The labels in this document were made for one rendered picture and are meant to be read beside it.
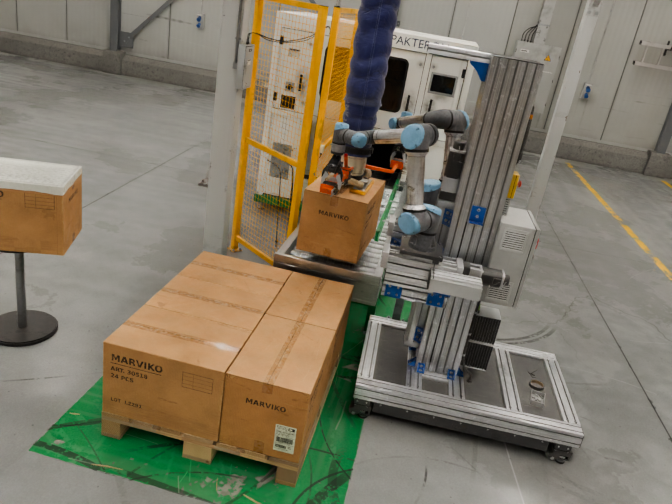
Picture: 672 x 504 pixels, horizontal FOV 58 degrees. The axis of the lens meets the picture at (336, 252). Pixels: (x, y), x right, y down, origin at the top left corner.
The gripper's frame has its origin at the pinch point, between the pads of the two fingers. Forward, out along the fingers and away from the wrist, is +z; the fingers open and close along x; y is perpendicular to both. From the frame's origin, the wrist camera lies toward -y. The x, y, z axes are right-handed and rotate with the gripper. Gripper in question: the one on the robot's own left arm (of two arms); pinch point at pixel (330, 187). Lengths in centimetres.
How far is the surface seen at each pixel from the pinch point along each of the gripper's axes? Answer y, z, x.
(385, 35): 52, -80, -6
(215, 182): 98, 47, 105
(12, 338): -50, 120, 162
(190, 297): -39, 67, 58
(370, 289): 32, 69, -31
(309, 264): 30, 62, 10
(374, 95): 53, -46, -7
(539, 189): 318, 47, -155
